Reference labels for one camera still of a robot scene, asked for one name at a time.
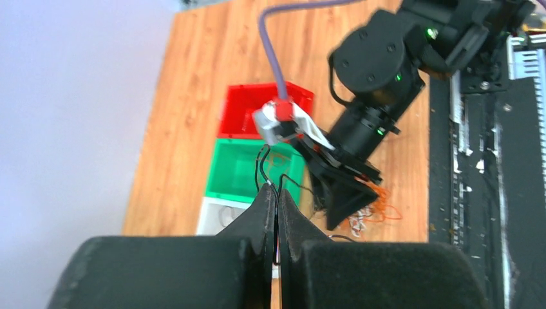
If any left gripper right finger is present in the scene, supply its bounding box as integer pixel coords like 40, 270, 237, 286
278, 191, 487, 308

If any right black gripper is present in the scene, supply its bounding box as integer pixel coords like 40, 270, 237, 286
294, 133, 382, 230

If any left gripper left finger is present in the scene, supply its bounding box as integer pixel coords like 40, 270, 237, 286
48, 186, 276, 308

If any cable bundle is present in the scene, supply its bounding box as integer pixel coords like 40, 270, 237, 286
311, 179, 404, 236

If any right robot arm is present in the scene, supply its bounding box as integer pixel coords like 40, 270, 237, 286
294, 1, 535, 230

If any white plastic bin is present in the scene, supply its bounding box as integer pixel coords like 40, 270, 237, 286
195, 197, 250, 236

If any green plastic bin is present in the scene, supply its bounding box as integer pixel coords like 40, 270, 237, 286
205, 138, 305, 203

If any red plastic bin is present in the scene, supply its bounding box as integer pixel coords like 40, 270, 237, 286
217, 82, 315, 139

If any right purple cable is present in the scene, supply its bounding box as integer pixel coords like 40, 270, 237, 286
258, 0, 363, 121

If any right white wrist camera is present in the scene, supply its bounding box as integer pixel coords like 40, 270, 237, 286
252, 101, 335, 150

